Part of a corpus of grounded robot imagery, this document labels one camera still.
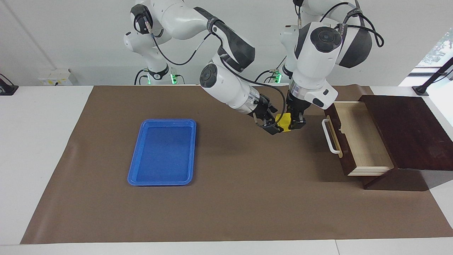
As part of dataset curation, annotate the yellow cube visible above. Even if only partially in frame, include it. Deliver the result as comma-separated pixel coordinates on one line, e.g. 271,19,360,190
276,113,295,132

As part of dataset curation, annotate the wooden drawer with white handle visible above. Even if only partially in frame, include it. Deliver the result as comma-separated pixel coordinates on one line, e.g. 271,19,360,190
321,101,395,177

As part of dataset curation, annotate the brown table mat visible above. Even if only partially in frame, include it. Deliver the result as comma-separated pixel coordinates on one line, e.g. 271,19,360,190
20,85,453,245

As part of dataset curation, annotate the dark wooden cabinet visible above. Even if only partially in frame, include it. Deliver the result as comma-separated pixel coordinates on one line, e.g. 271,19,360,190
359,95,453,192

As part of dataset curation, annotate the blue plastic tray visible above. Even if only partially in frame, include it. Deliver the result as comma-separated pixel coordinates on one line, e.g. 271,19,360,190
127,119,197,187

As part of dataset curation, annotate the black left base cable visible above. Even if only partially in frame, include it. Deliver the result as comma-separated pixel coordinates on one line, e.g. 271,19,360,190
253,55,288,84

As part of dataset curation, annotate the black base cable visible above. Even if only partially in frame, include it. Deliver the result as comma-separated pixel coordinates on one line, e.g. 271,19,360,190
253,55,288,84
133,69,149,86

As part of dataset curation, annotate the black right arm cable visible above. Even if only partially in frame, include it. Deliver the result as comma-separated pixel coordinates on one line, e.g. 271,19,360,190
143,14,288,129

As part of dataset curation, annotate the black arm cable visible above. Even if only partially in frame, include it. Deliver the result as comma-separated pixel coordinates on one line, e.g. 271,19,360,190
143,14,288,129
297,0,385,49

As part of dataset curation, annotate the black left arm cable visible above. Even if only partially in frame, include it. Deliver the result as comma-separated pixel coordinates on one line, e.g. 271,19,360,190
297,0,385,49

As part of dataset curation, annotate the black right base cable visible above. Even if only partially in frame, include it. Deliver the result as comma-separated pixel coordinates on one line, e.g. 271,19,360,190
133,69,149,86

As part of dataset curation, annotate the black camera stand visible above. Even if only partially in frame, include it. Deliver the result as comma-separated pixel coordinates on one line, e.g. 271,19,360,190
412,57,453,97

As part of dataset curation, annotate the white wall socket box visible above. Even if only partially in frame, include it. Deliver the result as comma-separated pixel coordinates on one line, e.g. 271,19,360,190
38,68,74,86

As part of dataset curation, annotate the black clamp mount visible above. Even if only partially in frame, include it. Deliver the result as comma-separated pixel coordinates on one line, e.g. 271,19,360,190
0,73,19,96

